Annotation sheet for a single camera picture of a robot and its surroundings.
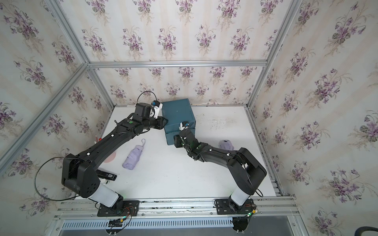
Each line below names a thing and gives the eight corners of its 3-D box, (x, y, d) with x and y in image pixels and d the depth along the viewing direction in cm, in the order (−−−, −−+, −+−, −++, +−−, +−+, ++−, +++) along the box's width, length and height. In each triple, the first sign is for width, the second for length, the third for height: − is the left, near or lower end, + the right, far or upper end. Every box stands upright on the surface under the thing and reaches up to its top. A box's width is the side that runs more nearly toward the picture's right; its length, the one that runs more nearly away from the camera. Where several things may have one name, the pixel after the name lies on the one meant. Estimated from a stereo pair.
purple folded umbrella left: (123, 168, 89) (121, 165, 86) (140, 140, 102) (138, 137, 99) (132, 171, 88) (130, 168, 85) (148, 142, 101) (147, 139, 98)
